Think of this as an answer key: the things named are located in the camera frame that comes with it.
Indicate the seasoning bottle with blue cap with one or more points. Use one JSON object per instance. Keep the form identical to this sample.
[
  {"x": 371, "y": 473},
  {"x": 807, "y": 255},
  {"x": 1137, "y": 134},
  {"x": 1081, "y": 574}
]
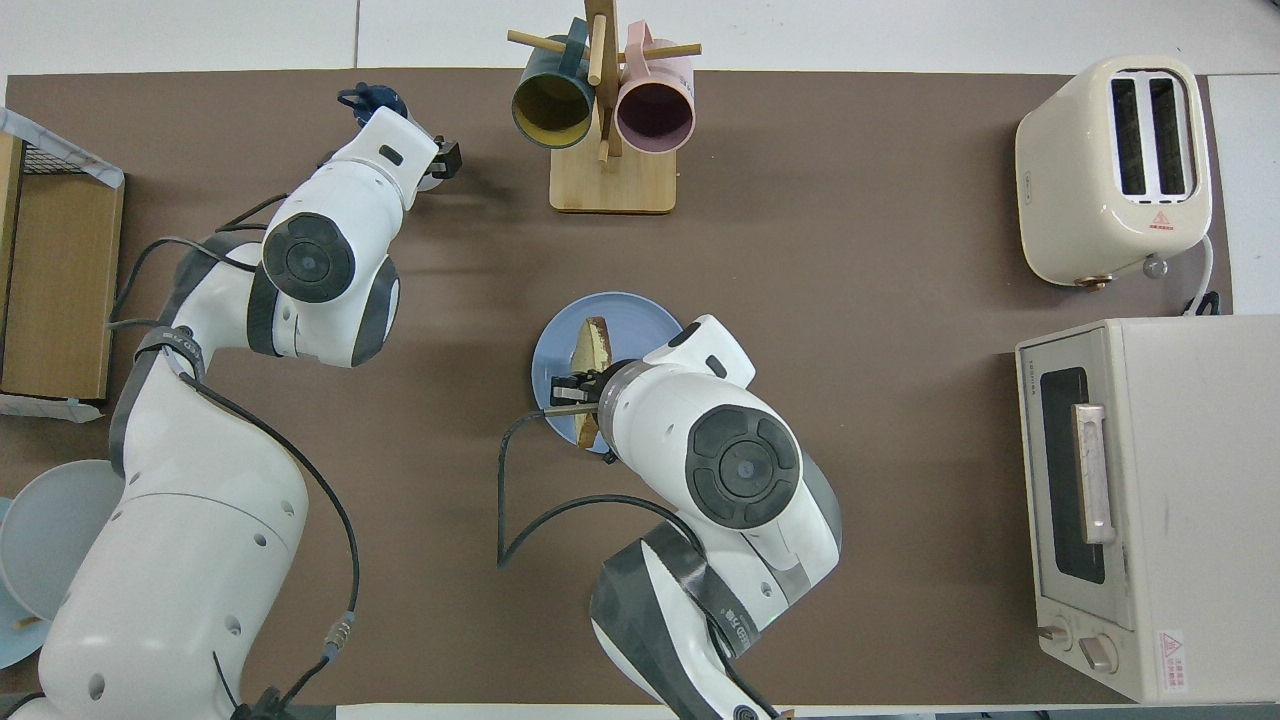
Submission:
[{"x": 375, "y": 100}]

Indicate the wooden mug rack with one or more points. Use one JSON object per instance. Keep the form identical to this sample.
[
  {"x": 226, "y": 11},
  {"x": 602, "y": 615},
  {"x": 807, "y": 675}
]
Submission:
[{"x": 612, "y": 185}]

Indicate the brown table mat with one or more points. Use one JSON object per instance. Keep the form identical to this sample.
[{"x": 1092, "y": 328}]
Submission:
[{"x": 900, "y": 400}]

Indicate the grey plate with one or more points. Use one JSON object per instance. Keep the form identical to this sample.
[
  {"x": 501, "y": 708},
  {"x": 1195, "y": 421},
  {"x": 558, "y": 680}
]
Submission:
[{"x": 50, "y": 530}]

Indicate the white toaster oven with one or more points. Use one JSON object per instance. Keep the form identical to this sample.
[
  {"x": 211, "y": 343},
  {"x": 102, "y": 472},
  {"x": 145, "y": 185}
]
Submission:
[{"x": 1190, "y": 500}]

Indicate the blue round plate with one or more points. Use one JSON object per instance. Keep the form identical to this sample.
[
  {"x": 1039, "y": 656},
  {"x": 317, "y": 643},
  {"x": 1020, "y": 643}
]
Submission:
[{"x": 560, "y": 340}]

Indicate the toasted bread slice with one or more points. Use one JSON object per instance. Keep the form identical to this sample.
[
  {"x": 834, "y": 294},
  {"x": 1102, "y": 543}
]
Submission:
[{"x": 595, "y": 340}]

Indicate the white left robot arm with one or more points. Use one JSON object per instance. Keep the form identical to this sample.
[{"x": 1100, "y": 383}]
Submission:
[{"x": 180, "y": 560}]

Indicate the dark green mug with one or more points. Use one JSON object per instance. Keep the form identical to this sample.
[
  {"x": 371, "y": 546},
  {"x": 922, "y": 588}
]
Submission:
[{"x": 552, "y": 110}]

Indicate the cream two-slot toaster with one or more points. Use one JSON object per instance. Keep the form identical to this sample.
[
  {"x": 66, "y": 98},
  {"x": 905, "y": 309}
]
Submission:
[{"x": 1065, "y": 190}]

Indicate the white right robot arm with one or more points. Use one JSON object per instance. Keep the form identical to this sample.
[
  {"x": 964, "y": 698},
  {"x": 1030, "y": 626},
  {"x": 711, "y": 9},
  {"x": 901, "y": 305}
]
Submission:
[{"x": 745, "y": 465}]

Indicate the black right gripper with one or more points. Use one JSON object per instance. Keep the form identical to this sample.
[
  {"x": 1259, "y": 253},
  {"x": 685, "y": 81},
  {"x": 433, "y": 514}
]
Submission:
[{"x": 598, "y": 388}]

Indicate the pink mug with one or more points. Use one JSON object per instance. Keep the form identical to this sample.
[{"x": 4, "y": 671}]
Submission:
[{"x": 655, "y": 115}]

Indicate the light blue plate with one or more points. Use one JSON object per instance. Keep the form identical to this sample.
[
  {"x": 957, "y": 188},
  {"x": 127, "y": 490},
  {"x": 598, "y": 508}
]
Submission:
[{"x": 12, "y": 645}]

